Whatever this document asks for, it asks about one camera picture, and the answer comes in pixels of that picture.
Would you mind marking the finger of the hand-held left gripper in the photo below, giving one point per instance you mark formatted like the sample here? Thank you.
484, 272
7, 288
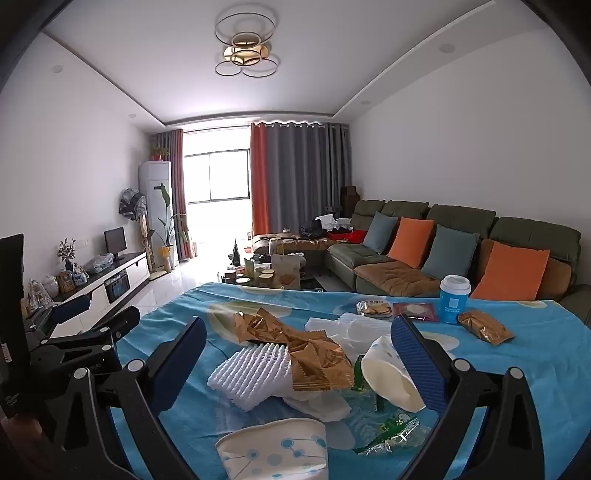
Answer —
115, 325
69, 309

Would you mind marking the wide grey and orange curtain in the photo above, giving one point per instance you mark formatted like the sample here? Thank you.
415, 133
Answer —
300, 175

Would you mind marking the gold wrapper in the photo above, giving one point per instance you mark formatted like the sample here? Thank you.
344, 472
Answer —
258, 325
318, 364

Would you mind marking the clear plastic bag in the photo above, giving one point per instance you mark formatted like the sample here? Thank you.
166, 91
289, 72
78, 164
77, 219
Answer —
102, 263

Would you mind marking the blue floral blanket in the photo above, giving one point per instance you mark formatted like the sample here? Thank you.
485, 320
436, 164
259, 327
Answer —
508, 392

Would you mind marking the blue-grey cushion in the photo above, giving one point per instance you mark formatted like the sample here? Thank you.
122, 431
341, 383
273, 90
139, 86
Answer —
379, 233
450, 251

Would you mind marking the orange cushion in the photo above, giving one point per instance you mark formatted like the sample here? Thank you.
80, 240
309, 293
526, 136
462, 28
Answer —
411, 242
508, 272

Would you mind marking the window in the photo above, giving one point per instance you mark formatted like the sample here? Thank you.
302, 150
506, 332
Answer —
217, 175

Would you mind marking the red snack packet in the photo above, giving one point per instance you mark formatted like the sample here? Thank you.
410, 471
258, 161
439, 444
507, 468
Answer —
415, 311

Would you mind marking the blue white porcelain jar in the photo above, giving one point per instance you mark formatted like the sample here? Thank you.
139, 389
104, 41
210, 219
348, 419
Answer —
81, 276

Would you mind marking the decorative gold box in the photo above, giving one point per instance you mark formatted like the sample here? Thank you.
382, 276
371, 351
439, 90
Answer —
67, 281

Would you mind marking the green sofa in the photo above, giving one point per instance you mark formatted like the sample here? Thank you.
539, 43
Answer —
457, 217

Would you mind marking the tall leafy potted plant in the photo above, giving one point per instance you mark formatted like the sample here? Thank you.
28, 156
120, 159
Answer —
168, 230

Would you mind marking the green printed plastic wrapper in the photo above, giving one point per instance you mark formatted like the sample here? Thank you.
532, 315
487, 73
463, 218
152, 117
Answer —
392, 427

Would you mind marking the brown cardboard boxes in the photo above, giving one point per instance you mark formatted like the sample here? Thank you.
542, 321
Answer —
350, 198

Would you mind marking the pile of clothes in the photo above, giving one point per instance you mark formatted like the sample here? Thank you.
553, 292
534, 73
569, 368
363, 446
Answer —
332, 226

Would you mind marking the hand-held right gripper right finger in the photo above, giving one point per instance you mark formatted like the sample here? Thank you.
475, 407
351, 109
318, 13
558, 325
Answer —
411, 355

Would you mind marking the cluttered coffee table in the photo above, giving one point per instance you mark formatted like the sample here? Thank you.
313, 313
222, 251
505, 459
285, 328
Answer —
318, 280

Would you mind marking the crushed dotted paper cup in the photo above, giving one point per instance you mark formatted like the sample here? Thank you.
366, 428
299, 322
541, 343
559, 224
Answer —
388, 378

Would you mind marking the white foam net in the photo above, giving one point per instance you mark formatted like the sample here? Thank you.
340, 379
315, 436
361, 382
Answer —
351, 330
249, 376

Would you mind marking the clear cracker packet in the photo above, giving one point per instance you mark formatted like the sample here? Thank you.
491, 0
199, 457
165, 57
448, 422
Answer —
374, 308

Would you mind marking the small plant in blue vase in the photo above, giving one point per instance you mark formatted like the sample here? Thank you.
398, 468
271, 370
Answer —
68, 251

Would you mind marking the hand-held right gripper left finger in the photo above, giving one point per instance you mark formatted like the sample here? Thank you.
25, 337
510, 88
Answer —
184, 355

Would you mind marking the brown sofa seat pad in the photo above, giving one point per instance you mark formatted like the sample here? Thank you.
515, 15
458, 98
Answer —
397, 277

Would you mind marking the beige paper bag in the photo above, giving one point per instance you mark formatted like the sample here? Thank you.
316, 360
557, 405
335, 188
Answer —
286, 272

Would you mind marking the small red potted plant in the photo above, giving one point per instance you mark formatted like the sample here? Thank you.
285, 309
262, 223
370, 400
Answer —
159, 153

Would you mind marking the narrow grey and orange curtain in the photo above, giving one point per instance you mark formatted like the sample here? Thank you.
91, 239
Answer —
178, 184

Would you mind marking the white TV cabinet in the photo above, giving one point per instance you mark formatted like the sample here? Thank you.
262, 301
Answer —
134, 272

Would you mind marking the black monitor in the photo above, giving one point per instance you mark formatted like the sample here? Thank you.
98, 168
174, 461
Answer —
114, 240

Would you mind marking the clear wrapped ornament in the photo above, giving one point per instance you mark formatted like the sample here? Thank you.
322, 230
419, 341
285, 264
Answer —
39, 295

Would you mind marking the dotted white paper cup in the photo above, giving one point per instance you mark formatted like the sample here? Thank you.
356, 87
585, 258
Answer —
272, 452

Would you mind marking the covered standing fan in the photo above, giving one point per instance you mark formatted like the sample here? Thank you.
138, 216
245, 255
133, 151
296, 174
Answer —
132, 203

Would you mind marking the white standing air conditioner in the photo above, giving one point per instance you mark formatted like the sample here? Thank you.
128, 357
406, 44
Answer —
154, 194

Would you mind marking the blue cup with white lid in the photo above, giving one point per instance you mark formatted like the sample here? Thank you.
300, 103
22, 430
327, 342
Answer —
452, 304

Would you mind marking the sealed gold snack packet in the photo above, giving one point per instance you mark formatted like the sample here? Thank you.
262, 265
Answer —
485, 326

